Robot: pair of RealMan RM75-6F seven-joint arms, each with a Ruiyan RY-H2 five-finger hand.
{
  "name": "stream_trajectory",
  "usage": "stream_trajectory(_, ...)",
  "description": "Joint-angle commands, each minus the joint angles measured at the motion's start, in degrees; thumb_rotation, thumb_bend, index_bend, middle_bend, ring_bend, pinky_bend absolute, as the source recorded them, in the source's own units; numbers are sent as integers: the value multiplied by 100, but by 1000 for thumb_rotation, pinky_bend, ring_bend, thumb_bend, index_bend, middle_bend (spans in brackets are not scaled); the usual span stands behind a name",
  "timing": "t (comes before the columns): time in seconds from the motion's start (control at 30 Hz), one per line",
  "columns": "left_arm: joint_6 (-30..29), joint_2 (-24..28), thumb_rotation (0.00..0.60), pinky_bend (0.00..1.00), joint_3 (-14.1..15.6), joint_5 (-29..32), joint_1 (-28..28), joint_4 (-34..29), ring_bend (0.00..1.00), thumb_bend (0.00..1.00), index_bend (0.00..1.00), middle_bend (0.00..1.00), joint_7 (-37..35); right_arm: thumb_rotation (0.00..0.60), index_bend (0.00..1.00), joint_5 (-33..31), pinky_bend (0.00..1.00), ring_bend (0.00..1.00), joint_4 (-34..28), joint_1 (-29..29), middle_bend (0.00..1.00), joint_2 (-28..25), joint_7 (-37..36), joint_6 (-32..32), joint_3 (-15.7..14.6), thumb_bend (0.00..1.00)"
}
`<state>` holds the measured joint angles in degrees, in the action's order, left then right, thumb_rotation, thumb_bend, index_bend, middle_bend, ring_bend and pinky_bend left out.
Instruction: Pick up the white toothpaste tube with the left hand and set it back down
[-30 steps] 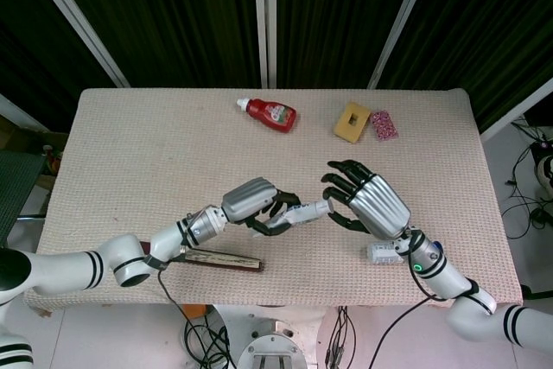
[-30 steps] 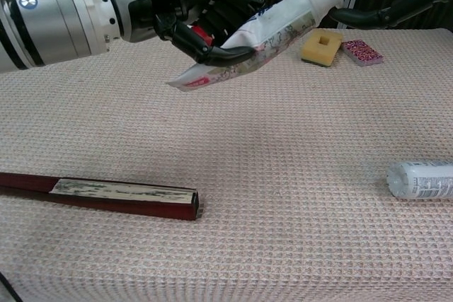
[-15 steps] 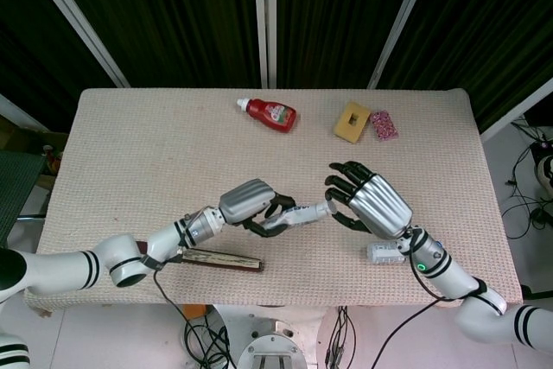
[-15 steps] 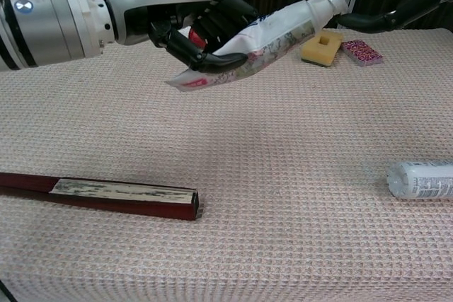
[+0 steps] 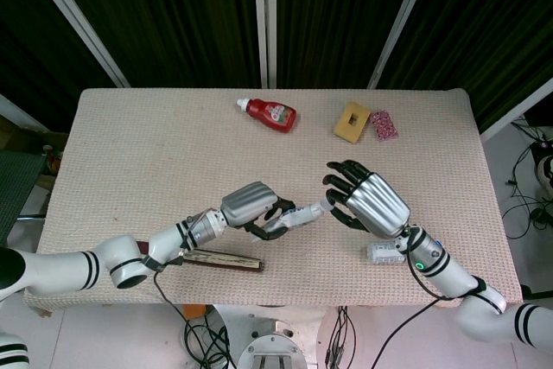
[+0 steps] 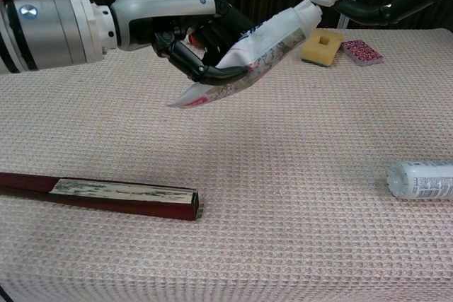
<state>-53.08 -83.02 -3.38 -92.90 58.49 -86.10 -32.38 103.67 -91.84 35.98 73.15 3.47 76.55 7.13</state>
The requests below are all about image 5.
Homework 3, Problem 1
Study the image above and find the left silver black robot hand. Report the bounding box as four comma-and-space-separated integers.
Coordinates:
219, 181, 298, 244

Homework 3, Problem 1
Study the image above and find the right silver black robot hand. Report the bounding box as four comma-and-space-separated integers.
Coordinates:
321, 159, 411, 239

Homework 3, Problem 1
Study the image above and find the white toothpaste tube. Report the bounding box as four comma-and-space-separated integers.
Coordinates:
264, 197, 334, 235

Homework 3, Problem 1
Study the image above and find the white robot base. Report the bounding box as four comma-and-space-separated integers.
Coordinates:
211, 304, 329, 369

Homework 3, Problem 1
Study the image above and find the beige woven table cloth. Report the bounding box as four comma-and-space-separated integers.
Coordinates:
22, 87, 524, 317

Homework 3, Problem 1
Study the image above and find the pink speckled sponge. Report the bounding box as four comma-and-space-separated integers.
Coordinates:
370, 111, 399, 142

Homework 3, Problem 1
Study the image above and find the tan wooden block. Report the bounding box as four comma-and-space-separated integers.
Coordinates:
333, 102, 372, 144

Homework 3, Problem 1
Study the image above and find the red ketchup bottle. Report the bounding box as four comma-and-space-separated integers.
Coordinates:
236, 98, 298, 133

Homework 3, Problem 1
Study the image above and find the orange plastic part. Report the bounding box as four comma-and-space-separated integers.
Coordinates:
181, 304, 206, 321

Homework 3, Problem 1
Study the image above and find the white round device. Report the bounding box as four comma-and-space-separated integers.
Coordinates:
534, 153, 553, 201

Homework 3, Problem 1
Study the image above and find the green mesh panel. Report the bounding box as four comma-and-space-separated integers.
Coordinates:
0, 150, 48, 249

